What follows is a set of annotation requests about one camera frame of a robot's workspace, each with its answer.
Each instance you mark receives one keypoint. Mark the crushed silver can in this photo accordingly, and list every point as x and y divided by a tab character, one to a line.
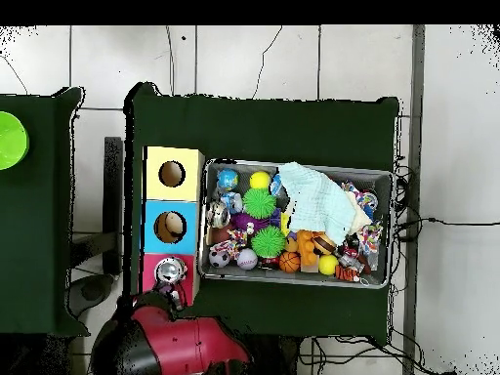
170	269
218	215

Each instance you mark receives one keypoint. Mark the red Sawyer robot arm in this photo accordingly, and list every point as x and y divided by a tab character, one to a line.
183	343

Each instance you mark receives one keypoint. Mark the wooden three-hole box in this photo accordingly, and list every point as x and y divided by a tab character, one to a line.
172	195

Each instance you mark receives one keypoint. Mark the shallow mesh bin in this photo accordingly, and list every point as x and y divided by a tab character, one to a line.
375	183

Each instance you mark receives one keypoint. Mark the green spiky ball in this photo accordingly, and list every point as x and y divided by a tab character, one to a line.
258	203
268	241

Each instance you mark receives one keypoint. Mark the yellow ball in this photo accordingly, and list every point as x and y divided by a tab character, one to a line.
259	180
328	265

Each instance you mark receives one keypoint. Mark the blue globe ball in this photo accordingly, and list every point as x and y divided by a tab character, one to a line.
227	179

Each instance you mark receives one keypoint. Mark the mint waffle cloth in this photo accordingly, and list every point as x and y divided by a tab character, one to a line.
316	203

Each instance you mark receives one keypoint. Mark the small orange basketball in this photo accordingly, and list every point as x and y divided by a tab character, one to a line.
289	261

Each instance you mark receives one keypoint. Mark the cream cloth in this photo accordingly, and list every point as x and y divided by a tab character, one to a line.
361	218

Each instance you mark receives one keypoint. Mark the tiger plush toy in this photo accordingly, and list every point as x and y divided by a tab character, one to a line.
345	273

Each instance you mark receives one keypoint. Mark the black flat panel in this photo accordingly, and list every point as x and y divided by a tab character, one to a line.
113	195

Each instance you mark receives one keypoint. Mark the grey stand base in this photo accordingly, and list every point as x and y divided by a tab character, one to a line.
91	291

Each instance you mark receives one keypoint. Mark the dark green side tablecloth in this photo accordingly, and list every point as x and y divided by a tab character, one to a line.
35	234

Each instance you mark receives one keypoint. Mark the lime green bowl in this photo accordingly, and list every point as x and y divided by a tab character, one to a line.
11	140

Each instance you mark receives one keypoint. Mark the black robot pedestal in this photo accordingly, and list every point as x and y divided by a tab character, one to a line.
273	357

